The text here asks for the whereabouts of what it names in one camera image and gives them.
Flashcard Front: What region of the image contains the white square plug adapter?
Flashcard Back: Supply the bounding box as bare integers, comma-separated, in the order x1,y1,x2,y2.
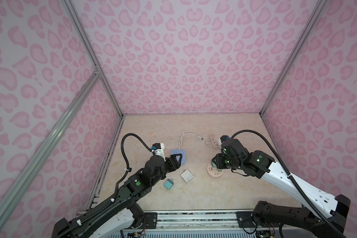
180,170,194,183

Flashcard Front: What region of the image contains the blue square power strip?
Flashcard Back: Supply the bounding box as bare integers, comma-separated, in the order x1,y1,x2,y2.
171,149,186,165

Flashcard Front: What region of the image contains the aluminium frame profile left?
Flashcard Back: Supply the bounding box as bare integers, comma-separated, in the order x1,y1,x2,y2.
0,0,126,238

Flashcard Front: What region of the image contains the pink round power strip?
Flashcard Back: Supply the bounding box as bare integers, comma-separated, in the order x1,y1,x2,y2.
206,162,224,179

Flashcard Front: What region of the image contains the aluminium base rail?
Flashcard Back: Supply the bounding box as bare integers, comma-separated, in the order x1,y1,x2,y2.
75,208,316,238

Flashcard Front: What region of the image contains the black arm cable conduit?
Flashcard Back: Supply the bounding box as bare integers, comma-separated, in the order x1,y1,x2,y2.
56,133,152,238
230,129,347,238

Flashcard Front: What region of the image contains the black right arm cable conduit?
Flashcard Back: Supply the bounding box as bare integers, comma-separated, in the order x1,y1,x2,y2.
230,129,347,238

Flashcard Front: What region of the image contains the white power strip cable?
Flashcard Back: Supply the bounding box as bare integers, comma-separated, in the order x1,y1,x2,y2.
178,130,204,150

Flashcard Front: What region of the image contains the teal plug adapter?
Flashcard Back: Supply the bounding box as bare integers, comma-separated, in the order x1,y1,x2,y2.
164,179,174,190

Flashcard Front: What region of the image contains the pink power strip cable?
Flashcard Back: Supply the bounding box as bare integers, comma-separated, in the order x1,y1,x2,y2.
204,133,222,149

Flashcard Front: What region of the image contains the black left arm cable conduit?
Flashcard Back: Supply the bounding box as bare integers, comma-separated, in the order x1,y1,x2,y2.
56,133,152,238

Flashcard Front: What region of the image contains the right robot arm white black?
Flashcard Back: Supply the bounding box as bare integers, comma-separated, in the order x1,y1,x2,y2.
212,136,351,238

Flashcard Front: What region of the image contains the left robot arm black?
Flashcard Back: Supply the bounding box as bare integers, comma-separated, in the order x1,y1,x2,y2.
51,154,182,238

